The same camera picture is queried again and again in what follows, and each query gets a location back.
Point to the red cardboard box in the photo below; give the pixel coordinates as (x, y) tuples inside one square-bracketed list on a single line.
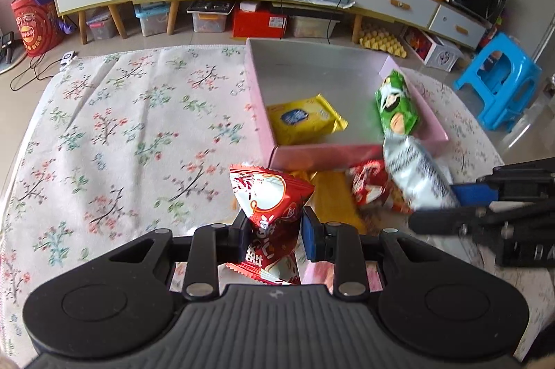
[(256, 24)]

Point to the red triangular snack packet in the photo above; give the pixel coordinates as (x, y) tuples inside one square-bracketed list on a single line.
[(264, 195)]

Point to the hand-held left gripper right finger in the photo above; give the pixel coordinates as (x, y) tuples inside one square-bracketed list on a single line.
[(309, 234)]

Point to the red gift bag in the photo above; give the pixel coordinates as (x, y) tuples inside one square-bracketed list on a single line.
[(37, 28)]

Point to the yellow snack packet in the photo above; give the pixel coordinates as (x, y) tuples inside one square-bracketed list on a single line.
[(299, 117)]

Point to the long clear storage bin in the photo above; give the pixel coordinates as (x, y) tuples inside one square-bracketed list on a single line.
[(310, 26)]

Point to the black lid storage bin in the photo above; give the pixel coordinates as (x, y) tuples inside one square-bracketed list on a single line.
[(208, 18)]

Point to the blue lid storage bin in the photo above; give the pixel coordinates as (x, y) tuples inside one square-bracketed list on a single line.
[(151, 20)]

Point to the pink cardboard box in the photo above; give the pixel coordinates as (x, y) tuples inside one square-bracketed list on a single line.
[(312, 70)]

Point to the red patterned snack packet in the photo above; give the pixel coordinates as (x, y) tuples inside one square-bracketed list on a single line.
[(368, 184)]

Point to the yellow egg tray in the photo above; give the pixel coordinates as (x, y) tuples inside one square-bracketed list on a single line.
[(383, 41)]

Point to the green snack packet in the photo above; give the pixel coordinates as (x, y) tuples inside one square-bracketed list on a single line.
[(396, 104)]

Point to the white power strip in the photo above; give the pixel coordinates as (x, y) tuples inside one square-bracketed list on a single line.
[(67, 60)]

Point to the small clear storage bin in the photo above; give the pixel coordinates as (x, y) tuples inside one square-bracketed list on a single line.
[(102, 26)]

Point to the blue plastic stool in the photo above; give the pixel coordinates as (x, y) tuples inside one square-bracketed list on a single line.
[(516, 65)]

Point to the orange-yellow snack packet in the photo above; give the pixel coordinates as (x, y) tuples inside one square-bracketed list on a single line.
[(334, 200)]

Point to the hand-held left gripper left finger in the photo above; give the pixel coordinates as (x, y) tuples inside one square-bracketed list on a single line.
[(241, 237)]

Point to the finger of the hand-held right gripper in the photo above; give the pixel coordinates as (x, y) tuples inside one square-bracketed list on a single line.
[(446, 221), (472, 193)]

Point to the silver snack packet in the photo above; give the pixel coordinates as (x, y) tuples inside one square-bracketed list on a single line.
[(412, 174)]

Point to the floral tablecloth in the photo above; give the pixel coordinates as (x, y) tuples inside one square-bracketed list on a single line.
[(108, 135)]

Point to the white patterned box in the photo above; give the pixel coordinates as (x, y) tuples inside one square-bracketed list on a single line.
[(440, 54)]

